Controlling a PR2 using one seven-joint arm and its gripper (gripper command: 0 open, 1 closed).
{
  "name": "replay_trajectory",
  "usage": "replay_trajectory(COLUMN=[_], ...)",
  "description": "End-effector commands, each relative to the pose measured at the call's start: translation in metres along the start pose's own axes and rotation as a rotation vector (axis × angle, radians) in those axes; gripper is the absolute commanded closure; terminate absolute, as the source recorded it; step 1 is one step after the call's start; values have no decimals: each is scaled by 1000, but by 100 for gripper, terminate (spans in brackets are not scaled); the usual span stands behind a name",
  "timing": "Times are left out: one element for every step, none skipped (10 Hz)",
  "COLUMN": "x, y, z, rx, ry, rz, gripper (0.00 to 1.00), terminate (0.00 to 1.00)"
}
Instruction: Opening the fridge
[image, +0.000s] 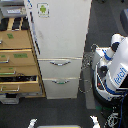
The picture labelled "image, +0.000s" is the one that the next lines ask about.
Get white blue robot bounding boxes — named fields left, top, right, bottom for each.
left=92, top=34, right=128, bottom=106

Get wooden drawer cabinet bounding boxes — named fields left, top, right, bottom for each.
left=0, top=17, right=45, bottom=97

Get white refrigerator body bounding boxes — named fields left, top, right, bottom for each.
left=23, top=0, right=93, bottom=100

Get green android sticker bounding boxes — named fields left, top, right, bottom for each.
left=37, top=3, right=49, bottom=17

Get lower fridge drawer handle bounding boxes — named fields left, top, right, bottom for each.
left=52, top=79, right=69, bottom=84

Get white fridge door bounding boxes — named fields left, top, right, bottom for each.
left=24, top=0, right=92, bottom=59

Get tangled cables on floor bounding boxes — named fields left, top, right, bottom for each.
left=77, top=43, right=100, bottom=94

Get middle fridge drawer handle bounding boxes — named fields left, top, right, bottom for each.
left=50, top=61, right=71, bottom=66

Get grey box on cabinet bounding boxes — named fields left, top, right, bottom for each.
left=0, top=6, right=26, bottom=17

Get fridge drawer handle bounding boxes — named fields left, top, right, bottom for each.
left=52, top=79, right=69, bottom=84
left=50, top=61, right=71, bottom=66

